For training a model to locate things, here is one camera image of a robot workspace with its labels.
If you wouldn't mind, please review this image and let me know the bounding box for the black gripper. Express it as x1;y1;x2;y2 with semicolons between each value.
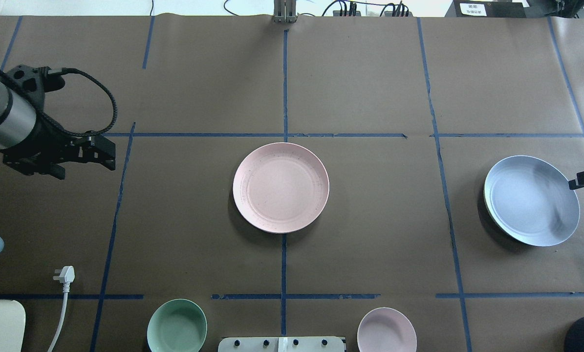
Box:
1;65;117;180

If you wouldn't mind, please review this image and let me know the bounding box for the blue plate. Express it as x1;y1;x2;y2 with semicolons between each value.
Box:
482;154;581;247

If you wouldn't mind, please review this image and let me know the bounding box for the pink plate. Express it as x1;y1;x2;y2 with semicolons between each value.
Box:
232;142;330;234

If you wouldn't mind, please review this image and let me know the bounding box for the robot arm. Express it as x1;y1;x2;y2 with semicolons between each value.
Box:
0;65;118;180

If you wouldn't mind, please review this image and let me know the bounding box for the white toaster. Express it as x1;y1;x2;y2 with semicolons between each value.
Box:
0;299;26;352

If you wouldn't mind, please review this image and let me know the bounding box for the black box with label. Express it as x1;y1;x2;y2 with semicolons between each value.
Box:
444;0;527;19

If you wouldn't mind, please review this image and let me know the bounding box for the green bowl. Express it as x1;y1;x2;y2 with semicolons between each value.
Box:
147;299;208;352

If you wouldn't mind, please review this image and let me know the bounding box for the pink bowl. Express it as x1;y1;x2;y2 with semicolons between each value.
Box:
357;307;417;352

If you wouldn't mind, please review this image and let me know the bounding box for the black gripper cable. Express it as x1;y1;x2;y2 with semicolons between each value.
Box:
0;58;118;138

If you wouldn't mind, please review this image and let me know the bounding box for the white power plug cable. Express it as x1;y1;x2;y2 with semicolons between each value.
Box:
46;265;76;352

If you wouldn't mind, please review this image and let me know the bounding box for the aluminium camera post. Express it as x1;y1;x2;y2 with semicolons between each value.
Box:
272;0;298;23

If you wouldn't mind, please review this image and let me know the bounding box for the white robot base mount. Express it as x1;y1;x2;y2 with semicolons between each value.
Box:
217;336;347;352

